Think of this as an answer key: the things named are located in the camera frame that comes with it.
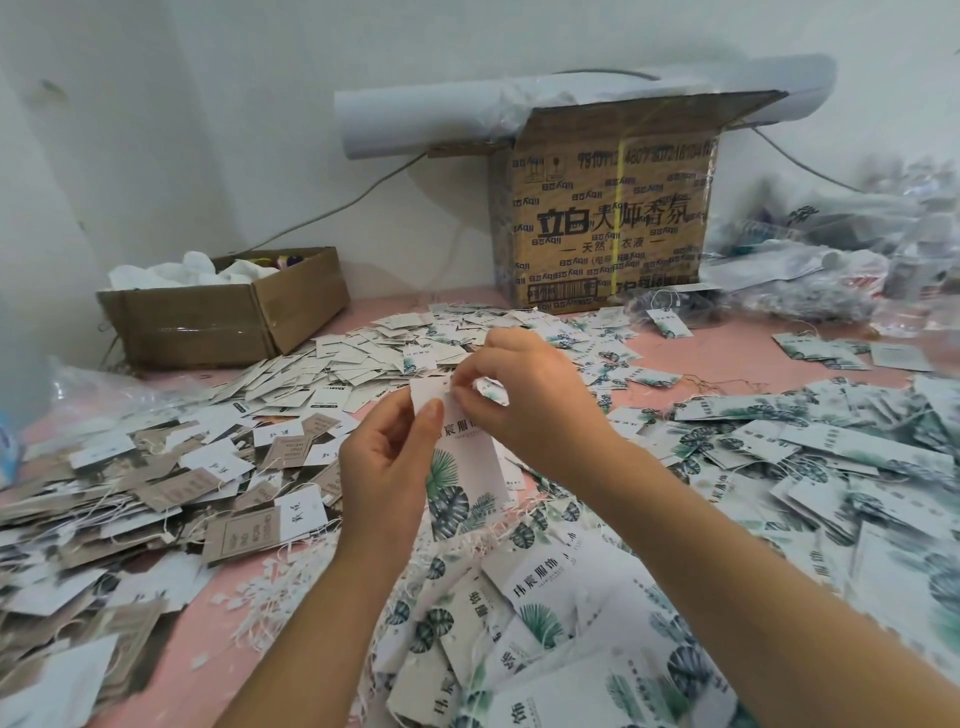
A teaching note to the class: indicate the person's right hand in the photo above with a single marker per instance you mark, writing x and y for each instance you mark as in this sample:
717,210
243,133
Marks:
533,405

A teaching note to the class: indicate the person's left hand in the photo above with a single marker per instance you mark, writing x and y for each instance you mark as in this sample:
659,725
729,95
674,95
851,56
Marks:
387,480

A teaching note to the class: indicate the single white leaf print tag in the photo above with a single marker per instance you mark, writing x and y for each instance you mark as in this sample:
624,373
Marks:
462,465

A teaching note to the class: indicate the heap of small tags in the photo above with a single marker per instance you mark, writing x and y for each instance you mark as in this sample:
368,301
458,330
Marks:
375,353

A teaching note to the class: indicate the pile of brown white tags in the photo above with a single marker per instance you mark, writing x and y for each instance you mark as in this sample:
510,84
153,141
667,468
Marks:
135,525

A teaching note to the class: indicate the pile of green leaf tags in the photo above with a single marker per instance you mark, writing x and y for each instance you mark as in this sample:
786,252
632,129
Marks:
825,510

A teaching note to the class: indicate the person's right forearm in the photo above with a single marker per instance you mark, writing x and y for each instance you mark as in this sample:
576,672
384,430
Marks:
788,608

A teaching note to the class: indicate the person's left forearm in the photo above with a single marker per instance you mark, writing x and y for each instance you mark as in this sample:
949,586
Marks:
308,653

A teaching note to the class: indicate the large printed cardboard box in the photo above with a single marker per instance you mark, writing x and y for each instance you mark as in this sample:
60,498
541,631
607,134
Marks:
608,218

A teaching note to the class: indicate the small open cardboard box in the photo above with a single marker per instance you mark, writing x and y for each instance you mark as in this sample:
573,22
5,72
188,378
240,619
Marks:
222,308

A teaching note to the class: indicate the white crumpled material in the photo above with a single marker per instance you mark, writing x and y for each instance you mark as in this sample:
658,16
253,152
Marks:
192,273

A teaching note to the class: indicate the clear plastic bag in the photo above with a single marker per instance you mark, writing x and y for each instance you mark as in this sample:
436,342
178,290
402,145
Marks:
102,387

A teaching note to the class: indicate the white roll in plastic wrap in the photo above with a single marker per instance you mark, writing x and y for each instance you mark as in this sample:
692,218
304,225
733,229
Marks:
435,117

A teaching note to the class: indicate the heap of clear plastic bags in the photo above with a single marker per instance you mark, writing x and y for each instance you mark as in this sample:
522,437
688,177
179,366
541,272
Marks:
855,255

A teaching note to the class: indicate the blue tissue pack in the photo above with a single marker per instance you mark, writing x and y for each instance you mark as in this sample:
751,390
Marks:
8,450

